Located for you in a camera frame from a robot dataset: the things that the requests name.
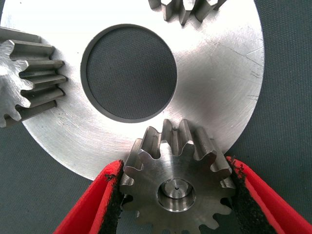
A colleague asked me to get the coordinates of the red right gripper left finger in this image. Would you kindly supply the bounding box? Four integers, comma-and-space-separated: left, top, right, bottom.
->
53, 159, 124, 234

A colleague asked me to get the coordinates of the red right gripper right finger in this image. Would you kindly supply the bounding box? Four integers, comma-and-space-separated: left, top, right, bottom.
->
226, 156, 312, 234

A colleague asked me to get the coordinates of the large steel gear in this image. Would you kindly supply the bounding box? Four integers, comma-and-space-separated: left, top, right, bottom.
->
119, 118, 237, 234

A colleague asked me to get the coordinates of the small steel gear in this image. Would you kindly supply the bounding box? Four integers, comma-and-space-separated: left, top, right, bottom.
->
0, 26, 68, 129
148, 0, 229, 27

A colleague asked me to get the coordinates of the dark grey table cloth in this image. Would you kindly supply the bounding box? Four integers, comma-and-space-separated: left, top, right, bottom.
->
0, 0, 312, 234

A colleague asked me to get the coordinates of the round metal plate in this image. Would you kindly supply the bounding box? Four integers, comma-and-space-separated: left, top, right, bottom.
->
0, 0, 265, 181

